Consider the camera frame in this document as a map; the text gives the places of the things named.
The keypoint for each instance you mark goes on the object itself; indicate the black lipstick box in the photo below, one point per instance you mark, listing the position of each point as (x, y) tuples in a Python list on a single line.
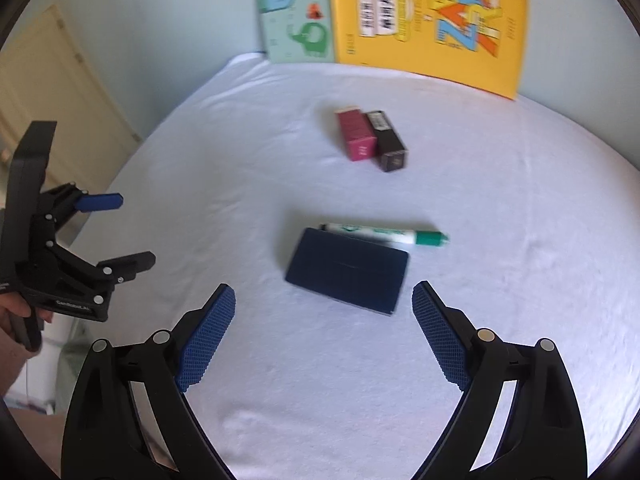
[(391, 151)]

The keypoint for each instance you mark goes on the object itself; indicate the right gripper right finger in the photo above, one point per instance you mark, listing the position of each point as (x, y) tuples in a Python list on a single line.
[(543, 437)]

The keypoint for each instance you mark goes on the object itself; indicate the teal satin bedspread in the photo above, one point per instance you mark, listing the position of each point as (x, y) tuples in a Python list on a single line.
[(70, 361)]

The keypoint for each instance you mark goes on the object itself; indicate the dark red box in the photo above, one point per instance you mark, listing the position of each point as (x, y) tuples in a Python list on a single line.
[(359, 140)]

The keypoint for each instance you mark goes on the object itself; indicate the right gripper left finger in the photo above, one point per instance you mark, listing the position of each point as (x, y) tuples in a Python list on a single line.
[(103, 435)]

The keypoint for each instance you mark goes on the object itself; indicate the green elephant book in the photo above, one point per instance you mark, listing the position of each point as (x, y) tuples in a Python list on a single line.
[(297, 31)]

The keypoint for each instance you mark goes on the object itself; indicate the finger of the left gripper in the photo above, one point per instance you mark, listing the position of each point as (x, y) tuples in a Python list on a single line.
[(127, 267), (100, 202)]

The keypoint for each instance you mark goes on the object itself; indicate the person's left hand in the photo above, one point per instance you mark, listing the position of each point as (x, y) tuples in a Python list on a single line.
[(12, 303)]

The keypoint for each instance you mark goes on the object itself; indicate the dark blue case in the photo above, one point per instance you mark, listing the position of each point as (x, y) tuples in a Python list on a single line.
[(364, 274)]

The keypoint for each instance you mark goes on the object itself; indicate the pink pajama clothing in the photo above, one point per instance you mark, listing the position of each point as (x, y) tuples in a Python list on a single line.
[(43, 432)]

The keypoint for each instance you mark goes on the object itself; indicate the green whiteboard marker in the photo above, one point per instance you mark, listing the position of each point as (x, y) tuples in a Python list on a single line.
[(388, 236)]

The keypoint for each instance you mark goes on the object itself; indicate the yellow English word book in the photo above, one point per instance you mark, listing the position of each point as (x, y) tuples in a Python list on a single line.
[(479, 43)]

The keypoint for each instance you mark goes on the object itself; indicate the cream door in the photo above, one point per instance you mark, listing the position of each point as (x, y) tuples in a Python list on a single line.
[(45, 77)]

